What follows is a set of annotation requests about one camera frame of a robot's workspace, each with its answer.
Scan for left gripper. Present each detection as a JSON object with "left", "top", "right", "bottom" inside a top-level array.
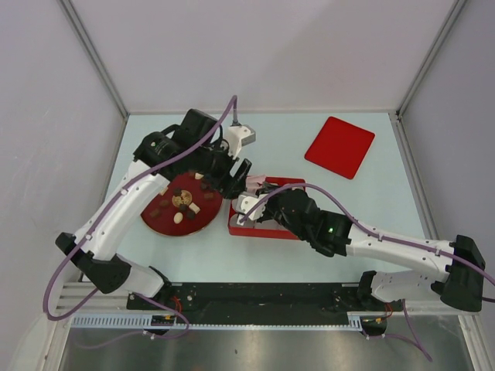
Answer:
[{"left": 189, "top": 136, "right": 251, "bottom": 199}]

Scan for red chocolate box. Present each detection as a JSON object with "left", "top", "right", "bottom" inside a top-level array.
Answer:
[{"left": 227, "top": 176, "right": 305, "bottom": 240}]

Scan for round red plate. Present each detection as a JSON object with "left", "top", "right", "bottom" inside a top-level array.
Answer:
[{"left": 141, "top": 172, "right": 223, "bottom": 237}]

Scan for pink metal tongs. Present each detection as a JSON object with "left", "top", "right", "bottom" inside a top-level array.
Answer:
[{"left": 246, "top": 175, "right": 266, "bottom": 193}]

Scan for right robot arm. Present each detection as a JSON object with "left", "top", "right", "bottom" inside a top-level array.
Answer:
[{"left": 262, "top": 187, "right": 486, "bottom": 312}]

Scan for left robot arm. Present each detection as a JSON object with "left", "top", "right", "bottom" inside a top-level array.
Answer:
[{"left": 56, "top": 109, "right": 256, "bottom": 309}]

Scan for white bar chocolate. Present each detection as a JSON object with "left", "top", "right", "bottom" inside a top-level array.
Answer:
[{"left": 189, "top": 203, "right": 200, "bottom": 214}]

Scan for white round swirl chocolate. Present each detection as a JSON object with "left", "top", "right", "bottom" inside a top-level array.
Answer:
[{"left": 173, "top": 213, "right": 183, "bottom": 224}]

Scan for white paper cup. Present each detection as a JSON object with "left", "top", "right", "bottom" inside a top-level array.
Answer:
[{"left": 228, "top": 214, "right": 248, "bottom": 228}]

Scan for red box lid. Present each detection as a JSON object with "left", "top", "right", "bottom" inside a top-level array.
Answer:
[{"left": 304, "top": 117, "right": 375, "bottom": 180}]

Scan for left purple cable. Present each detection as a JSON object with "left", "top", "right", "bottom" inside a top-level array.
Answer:
[{"left": 42, "top": 94, "right": 239, "bottom": 351}]

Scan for purple cable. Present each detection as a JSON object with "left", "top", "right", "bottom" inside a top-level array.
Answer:
[
  {"left": 237, "top": 183, "right": 495, "bottom": 364},
  {"left": 42, "top": 94, "right": 239, "bottom": 351}
]

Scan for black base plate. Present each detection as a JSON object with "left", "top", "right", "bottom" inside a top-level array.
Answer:
[{"left": 127, "top": 281, "right": 403, "bottom": 325}]

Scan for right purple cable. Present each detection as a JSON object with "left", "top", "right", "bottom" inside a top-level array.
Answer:
[{"left": 237, "top": 183, "right": 495, "bottom": 364}]

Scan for grey cable duct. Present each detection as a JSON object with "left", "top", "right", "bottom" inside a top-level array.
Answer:
[{"left": 71, "top": 314, "right": 377, "bottom": 332}]

